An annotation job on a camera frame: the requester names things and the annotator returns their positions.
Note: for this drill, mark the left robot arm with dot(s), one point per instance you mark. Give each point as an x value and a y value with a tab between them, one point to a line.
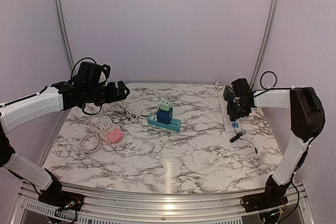
60	96

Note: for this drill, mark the teal power strip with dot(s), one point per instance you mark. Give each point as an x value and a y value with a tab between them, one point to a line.
174	124

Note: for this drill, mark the blue cube socket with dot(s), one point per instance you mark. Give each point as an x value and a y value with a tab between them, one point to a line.
164	116

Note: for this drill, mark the aluminium frame post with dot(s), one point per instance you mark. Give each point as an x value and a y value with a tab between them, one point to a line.
273	7
63	34

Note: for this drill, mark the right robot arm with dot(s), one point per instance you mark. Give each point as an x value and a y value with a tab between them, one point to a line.
307	120

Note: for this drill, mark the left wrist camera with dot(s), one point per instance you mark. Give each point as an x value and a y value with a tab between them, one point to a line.
92	75

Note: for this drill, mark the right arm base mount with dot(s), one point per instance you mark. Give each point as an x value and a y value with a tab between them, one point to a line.
257	202

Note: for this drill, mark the left aluminium frame post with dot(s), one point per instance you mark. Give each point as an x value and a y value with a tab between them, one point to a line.
63	34

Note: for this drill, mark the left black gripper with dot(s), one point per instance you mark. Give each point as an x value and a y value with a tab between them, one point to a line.
113	96

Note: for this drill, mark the white plug adapter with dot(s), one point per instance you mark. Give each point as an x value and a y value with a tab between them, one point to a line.
104	123

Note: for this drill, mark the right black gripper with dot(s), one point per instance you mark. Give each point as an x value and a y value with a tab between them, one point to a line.
232	114

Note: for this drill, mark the front aluminium rail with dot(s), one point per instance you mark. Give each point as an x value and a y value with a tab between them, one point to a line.
112	206

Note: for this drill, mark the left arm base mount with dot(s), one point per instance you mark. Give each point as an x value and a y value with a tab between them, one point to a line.
64	200

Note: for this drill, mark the light green USB adapter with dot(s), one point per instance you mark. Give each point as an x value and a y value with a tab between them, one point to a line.
164	105

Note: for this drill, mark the right aluminium frame post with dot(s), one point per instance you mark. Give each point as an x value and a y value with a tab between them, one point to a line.
273	7

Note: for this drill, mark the pink round power strip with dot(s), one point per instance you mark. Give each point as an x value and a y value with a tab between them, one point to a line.
111	136

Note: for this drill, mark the white long power strip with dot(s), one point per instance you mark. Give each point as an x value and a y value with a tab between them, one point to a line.
230	123

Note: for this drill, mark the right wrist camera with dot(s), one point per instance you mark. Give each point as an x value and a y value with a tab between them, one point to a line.
239	88

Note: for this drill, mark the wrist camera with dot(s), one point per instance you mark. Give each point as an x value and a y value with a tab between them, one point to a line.
92	75
239	88

